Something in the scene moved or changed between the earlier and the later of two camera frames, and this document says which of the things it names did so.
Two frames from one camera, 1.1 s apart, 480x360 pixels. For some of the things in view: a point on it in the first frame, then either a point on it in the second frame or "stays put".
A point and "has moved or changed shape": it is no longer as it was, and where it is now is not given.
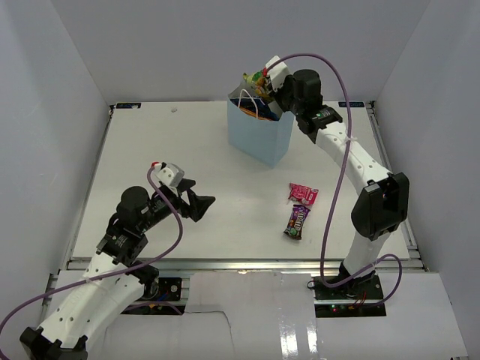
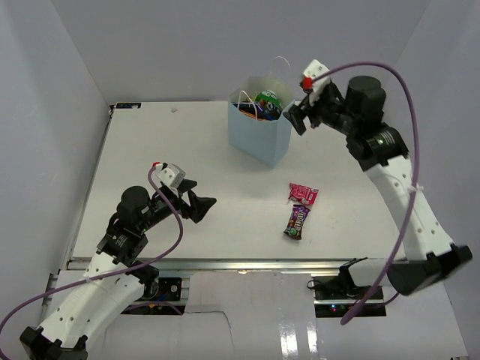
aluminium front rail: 263,265 stays put
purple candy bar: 296,220 stays put
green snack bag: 259,82 has moved or changed shape
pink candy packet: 303,193 stays put
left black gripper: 198,203 stays put
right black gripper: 288,82 to 295,114
